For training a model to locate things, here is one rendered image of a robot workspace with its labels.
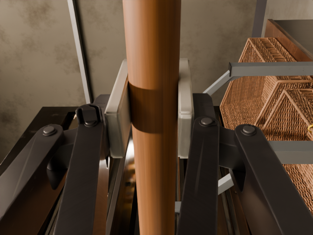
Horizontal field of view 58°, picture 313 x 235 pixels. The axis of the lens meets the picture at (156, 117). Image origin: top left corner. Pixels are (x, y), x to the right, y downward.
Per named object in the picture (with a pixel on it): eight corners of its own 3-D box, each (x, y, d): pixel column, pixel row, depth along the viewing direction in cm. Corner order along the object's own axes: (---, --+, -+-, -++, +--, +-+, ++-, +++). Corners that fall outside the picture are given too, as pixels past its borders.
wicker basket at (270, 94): (289, 166, 142) (234, 166, 144) (260, 107, 189) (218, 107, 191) (316, 79, 115) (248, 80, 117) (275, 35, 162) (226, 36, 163)
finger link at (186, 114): (178, 112, 14) (194, 113, 13) (178, 57, 19) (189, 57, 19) (178, 159, 15) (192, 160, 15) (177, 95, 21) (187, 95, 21)
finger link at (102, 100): (103, 171, 14) (43, 171, 14) (119, 114, 18) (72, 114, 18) (99, 147, 13) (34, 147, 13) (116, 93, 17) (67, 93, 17)
